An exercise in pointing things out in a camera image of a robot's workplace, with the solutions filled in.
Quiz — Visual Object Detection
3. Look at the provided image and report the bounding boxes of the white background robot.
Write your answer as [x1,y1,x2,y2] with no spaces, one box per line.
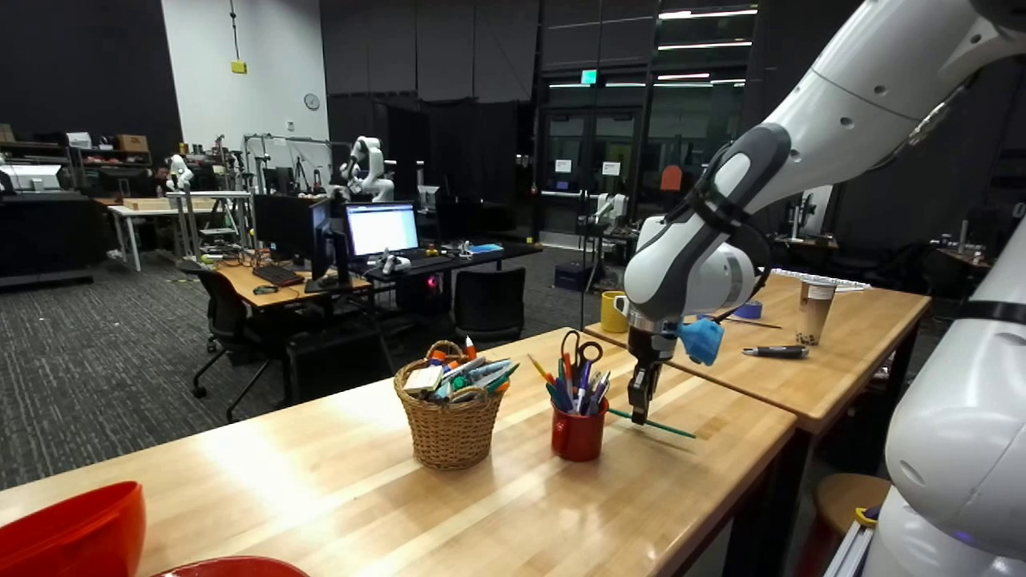
[337,136,397,206]

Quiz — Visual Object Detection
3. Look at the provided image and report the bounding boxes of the wooden round stool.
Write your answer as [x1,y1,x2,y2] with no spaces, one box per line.
[814,470,895,540]

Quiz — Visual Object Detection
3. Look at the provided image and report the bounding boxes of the black office chair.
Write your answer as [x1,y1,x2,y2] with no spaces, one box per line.
[452,267,528,348]
[174,259,281,428]

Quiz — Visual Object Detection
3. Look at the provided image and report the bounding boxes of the lit computer monitor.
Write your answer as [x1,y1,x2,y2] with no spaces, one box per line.
[343,202,424,264]

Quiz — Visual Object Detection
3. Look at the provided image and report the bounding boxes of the clear drinking glass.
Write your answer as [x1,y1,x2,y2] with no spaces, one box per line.
[798,279,841,349]

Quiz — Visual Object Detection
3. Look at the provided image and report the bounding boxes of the black handled scissors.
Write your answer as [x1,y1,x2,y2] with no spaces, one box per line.
[554,328,609,414]

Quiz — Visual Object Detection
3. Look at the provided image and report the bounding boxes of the black keyboard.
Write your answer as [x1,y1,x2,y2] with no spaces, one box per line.
[249,259,306,291]

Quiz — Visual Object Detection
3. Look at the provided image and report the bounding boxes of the yellow mug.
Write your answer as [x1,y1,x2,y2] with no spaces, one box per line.
[597,288,636,336]

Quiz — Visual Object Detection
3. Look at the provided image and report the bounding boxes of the orange red pen mug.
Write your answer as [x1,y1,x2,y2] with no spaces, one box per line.
[549,404,609,466]

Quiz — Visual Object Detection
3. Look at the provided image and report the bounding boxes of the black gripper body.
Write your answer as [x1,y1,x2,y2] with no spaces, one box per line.
[624,313,684,371]

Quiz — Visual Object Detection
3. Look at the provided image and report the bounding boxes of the red plate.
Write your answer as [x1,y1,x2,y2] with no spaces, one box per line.
[156,555,311,577]

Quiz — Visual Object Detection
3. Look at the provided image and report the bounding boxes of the orange cup with handle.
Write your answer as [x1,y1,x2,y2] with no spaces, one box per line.
[0,479,148,577]

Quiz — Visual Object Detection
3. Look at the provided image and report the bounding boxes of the green pen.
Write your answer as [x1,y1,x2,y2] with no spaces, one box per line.
[607,408,699,443]

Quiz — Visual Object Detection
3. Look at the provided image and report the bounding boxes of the black remote control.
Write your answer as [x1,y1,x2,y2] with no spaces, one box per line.
[745,340,811,364]

